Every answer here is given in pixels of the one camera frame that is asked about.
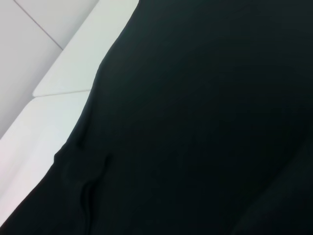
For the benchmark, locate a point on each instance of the black t-shirt with FREE print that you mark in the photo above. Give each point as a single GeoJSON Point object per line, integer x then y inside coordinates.
{"type": "Point", "coordinates": [195, 122]}

